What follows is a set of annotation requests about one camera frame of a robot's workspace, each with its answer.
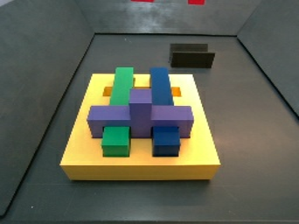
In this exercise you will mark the yellow board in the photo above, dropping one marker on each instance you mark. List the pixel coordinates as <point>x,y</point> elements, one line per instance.
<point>84,163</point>

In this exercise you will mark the black block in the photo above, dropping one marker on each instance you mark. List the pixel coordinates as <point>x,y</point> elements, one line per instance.
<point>191,56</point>

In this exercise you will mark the green long block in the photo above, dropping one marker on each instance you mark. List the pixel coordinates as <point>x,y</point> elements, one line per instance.
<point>115,142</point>

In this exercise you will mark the purple cross-shaped block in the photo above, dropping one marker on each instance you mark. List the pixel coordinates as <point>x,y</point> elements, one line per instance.
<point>140,115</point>

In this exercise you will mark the blue long block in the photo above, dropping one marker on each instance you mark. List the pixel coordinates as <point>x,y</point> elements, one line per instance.
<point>165,136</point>

